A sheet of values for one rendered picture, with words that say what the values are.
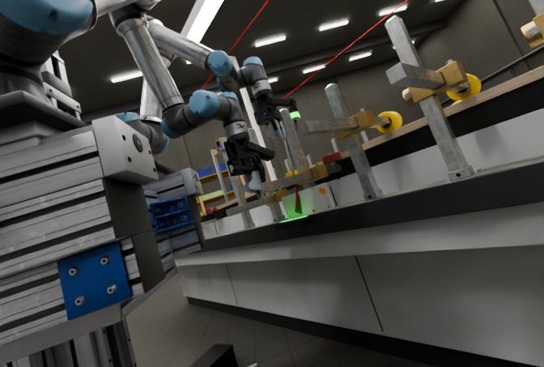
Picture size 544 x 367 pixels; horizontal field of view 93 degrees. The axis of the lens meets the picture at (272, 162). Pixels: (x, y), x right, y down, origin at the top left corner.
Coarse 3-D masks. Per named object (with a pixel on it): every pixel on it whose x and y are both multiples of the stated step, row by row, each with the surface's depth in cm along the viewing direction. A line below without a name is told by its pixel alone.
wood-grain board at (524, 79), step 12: (528, 72) 67; (540, 72) 65; (504, 84) 70; (516, 84) 69; (480, 96) 75; (492, 96) 73; (444, 108) 82; (456, 108) 79; (468, 108) 77; (420, 120) 87; (396, 132) 94; (408, 132) 91; (372, 144) 101; (348, 156) 110; (228, 204) 190
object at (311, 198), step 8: (320, 184) 96; (304, 192) 102; (312, 192) 99; (328, 192) 94; (288, 200) 110; (304, 200) 103; (312, 200) 100; (320, 200) 97; (328, 200) 94; (288, 208) 111; (304, 208) 104; (312, 208) 101; (320, 208) 98; (328, 208) 95; (288, 216) 112; (296, 216) 108
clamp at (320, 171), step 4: (320, 164) 98; (324, 164) 99; (312, 168) 98; (316, 168) 96; (320, 168) 97; (324, 168) 98; (304, 172) 101; (312, 172) 98; (316, 172) 97; (320, 172) 96; (324, 172) 98; (312, 176) 98; (316, 176) 97; (320, 176) 96; (324, 176) 97; (308, 180) 100; (312, 180) 98; (316, 180) 101; (300, 184) 103
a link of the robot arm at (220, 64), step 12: (156, 24) 95; (156, 36) 94; (168, 36) 93; (180, 36) 93; (168, 48) 94; (180, 48) 92; (192, 48) 91; (204, 48) 91; (192, 60) 93; (204, 60) 90; (216, 60) 87; (228, 60) 88; (216, 72) 89; (228, 72) 91
